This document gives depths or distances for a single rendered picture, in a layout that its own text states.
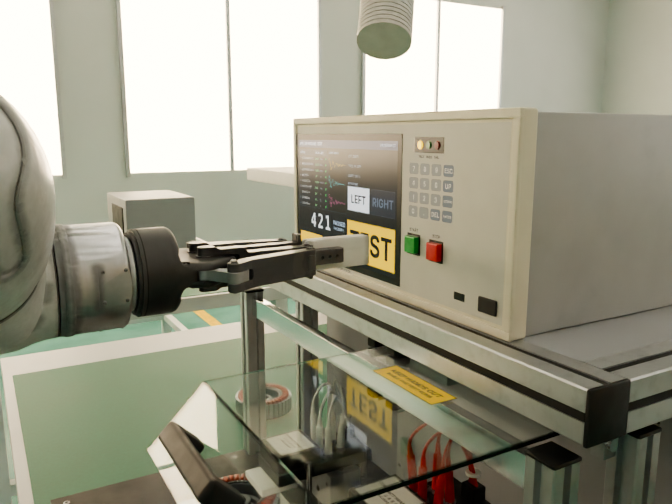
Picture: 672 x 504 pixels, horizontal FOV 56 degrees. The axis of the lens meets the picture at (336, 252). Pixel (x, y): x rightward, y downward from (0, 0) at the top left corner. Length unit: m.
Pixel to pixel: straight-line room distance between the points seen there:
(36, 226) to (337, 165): 0.51
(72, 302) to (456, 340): 0.33
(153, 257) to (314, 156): 0.39
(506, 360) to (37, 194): 0.38
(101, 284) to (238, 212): 5.12
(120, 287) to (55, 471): 0.71
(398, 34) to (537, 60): 5.80
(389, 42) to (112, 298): 1.53
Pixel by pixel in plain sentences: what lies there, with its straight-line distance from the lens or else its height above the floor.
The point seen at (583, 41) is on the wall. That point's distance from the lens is 8.23.
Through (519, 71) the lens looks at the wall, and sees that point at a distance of 7.46.
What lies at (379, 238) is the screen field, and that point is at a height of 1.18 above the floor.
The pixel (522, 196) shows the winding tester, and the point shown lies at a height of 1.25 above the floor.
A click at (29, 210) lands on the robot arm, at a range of 0.35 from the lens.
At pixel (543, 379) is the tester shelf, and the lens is 0.53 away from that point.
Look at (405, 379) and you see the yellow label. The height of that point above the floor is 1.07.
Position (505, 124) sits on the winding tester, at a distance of 0.57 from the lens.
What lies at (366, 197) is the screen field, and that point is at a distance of 0.75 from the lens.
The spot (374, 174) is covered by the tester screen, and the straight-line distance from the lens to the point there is 0.74.
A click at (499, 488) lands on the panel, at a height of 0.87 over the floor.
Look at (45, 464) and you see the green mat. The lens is 1.23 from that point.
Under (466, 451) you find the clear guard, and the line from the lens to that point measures 0.50.
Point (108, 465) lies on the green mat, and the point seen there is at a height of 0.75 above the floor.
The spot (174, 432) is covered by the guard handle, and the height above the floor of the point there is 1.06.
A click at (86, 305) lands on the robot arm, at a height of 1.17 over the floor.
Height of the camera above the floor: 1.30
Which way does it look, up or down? 10 degrees down
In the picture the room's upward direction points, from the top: straight up
